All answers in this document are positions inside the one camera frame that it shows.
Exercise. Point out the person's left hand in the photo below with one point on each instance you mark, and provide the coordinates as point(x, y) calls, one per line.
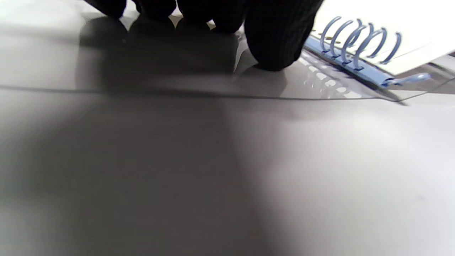
point(277, 35)

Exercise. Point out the lined loose-leaf paper stack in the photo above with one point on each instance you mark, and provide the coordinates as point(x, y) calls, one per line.
point(408, 17)

